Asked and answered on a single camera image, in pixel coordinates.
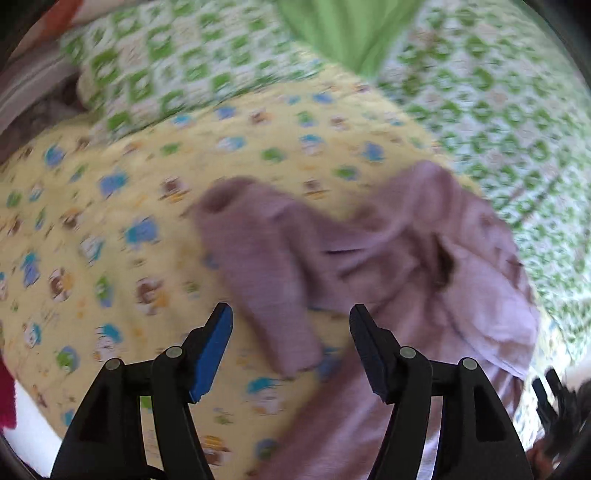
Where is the green white checkered quilt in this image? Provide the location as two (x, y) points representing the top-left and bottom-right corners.
(59, 0), (591, 444)

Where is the magenta red cloth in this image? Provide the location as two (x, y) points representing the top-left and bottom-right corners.
(0, 358), (17, 429)

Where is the plain green cloth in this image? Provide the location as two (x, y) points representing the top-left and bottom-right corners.
(276, 0), (425, 77)

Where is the person's right hand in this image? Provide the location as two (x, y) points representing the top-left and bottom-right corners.
(526, 438), (570, 480)

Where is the yellow bear print blanket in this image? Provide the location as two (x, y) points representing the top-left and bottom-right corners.
(0, 78), (482, 478)

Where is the purple knit sweater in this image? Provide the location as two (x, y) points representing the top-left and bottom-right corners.
(191, 161), (540, 479)

